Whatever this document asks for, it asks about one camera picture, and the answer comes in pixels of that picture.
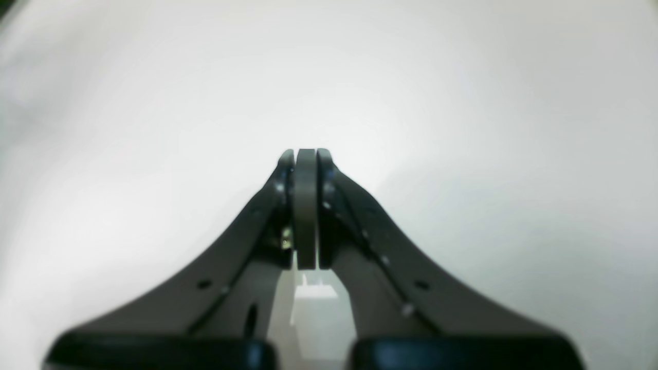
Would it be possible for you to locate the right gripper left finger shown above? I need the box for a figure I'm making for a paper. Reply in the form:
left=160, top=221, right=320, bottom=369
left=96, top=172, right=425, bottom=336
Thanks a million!
left=43, top=150, right=295, bottom=369

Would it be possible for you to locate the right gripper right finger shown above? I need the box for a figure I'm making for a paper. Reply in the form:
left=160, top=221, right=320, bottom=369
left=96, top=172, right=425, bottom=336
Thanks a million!
left=306, top=149, right=585, bottom=369

